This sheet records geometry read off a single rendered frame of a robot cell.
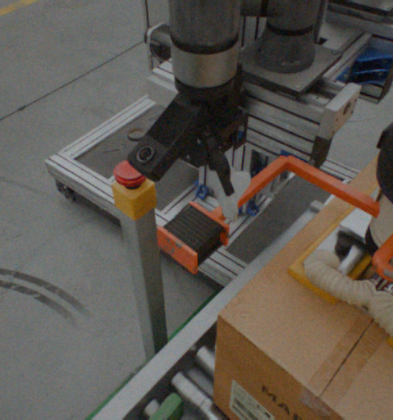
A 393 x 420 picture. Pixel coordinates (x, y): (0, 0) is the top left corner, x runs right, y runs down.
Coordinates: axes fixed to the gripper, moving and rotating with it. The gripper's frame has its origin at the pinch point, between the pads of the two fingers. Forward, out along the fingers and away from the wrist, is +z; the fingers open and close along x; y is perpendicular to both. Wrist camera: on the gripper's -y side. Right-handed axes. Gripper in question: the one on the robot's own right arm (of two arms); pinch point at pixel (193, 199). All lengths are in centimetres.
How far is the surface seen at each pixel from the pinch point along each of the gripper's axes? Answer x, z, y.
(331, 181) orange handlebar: -9.8, 7.6, 25.3
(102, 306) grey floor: 63, 117, 10
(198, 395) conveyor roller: -4, 62, -4
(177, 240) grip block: -0.2, 6.2, -3.8
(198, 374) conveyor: 1, 68, 2
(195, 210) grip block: 2.2, 6.2, 2.8
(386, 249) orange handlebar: -24.0, 7.7, 17.9
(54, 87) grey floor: 212, 117, 91
